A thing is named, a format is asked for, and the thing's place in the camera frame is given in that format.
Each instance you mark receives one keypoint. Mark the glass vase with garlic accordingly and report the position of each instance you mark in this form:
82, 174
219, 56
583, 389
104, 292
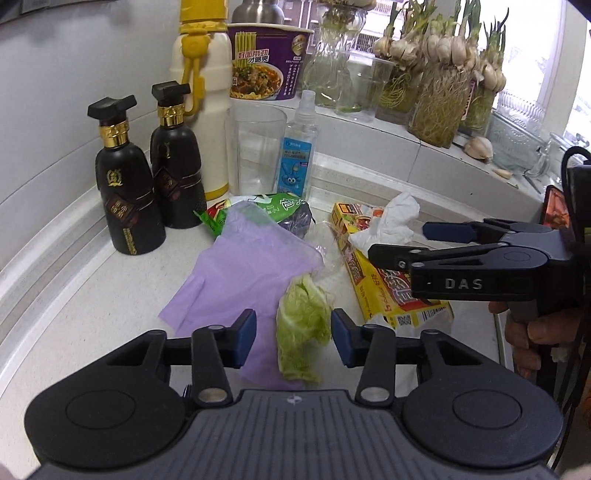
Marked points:
332, 55

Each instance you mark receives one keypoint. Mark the person's right hand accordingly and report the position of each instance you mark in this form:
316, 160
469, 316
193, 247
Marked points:
554, 330

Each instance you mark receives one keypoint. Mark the clear spray bottle blue label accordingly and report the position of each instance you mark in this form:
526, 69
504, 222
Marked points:
298, 161

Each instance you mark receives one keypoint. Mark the white tissue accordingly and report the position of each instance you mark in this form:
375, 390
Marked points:
392, 221

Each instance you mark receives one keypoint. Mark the yellow cling wrap box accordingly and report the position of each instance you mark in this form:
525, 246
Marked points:
397, 295

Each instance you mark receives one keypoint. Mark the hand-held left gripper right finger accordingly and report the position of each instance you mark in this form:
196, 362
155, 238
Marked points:
342, 339

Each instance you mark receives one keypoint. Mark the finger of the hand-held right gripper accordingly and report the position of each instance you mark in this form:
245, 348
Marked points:
448, 230
392, 256

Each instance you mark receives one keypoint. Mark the orange packet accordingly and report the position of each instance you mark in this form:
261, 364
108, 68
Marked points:
556, 207

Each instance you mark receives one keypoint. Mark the plastic cup with sprouts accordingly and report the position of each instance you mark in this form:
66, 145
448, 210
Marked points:
367, 92

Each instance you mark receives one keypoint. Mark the purple instant noodle cup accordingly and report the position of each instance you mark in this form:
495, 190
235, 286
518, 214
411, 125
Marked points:
265, 64

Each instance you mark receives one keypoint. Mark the loose garlic bulb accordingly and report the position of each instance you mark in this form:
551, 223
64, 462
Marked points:
479, 148

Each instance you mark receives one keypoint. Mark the black bottle gold collar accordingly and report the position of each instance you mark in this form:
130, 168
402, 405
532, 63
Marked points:
178, 170
127, 194

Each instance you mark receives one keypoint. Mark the green cabbage leaf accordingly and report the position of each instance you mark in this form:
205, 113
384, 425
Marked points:
302, 323

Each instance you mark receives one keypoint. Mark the clear plastic cup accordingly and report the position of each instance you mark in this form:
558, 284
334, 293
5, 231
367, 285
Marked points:
256, 147

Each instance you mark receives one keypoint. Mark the steel thermos flask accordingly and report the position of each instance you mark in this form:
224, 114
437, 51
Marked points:
256, 11

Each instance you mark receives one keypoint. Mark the garlic clove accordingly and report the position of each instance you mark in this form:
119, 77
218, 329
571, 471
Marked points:
503, 174

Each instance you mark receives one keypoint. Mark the purple rubber glove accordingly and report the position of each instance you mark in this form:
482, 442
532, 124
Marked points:
240, 267

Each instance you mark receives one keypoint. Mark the cream bottle yellow cap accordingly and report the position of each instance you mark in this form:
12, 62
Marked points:
203, 60

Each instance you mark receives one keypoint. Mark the clear plastic film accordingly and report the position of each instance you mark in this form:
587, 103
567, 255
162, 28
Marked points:
330, 254

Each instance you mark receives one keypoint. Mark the glass mug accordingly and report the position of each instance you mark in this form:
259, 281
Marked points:
545, 157

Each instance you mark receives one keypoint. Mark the green snack packet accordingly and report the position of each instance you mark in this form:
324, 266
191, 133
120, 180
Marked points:
272, 203

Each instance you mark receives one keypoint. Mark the sprouting garlic in jars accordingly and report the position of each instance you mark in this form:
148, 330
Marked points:
545, 46

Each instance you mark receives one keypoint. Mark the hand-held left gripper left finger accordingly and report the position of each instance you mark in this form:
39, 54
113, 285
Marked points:
244, 337

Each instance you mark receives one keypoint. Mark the textured glass jar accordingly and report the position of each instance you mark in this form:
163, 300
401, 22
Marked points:
515, 134

